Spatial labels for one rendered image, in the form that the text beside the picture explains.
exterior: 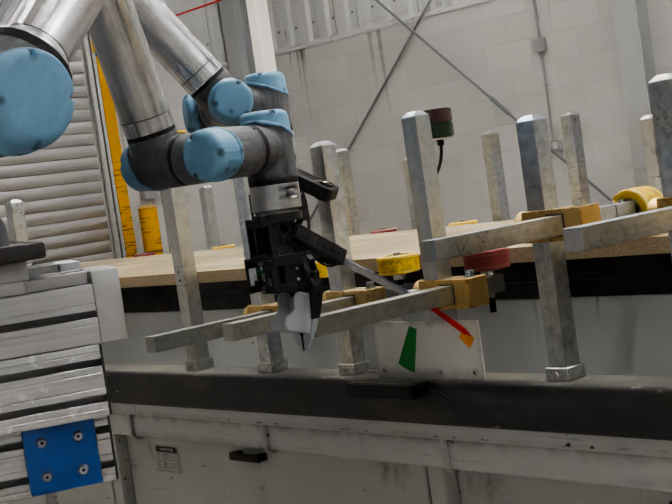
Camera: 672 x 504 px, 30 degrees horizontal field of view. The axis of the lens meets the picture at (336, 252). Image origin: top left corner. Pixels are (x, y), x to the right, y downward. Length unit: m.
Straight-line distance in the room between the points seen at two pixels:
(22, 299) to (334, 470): 1.42
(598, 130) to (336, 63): 2.87
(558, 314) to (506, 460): 0.31
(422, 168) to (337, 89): 9.83
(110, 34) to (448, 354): 0.79
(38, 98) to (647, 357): 1.15
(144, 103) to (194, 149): 0.12
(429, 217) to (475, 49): 8.81
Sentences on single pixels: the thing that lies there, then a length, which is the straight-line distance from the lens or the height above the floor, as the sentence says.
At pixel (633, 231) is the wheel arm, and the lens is 1.65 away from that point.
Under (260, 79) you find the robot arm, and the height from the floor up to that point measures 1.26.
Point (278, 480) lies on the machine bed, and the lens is 3.03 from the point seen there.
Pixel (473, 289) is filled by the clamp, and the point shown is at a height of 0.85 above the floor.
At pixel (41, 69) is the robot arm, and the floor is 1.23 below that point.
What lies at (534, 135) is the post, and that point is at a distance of 1.97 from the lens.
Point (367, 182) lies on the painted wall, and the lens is 11.78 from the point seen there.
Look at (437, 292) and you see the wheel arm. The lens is 2.09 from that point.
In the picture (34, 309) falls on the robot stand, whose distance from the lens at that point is 1.56.
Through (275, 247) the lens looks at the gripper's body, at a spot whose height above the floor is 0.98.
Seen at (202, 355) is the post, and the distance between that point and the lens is 2.75.
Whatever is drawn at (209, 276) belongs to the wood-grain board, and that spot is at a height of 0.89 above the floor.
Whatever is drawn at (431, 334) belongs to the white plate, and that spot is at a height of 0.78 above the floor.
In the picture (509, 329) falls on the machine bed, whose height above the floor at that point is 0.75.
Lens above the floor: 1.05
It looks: 3 degrees down
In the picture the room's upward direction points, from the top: 8 degrees counter-clockwise
